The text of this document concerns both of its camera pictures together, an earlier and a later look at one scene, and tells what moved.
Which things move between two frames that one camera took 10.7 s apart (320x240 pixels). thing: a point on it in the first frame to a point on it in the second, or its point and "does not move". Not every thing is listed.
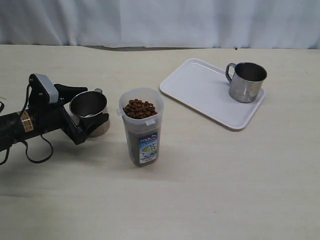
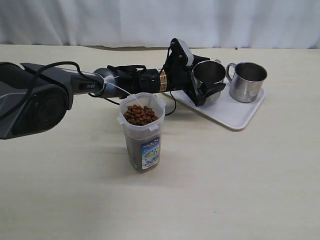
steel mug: (89, 103) to (208, 72)
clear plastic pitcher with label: (142, 109) does not move
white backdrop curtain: (231, 24) does not move
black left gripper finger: (66, 94) to (198, 59)
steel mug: (247, 81) does not move
